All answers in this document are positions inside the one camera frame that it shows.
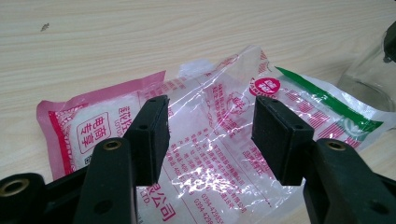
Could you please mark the pink and white plastic bag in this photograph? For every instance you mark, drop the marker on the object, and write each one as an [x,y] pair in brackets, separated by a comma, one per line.
[202,124]

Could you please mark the glass jar with black lid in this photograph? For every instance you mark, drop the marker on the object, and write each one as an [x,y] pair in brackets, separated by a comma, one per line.
[370,84]

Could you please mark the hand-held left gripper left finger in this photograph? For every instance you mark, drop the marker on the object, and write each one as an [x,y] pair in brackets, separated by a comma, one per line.
[146,149]

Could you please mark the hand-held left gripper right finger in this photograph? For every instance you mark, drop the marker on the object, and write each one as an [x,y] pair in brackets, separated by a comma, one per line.
[280,140]

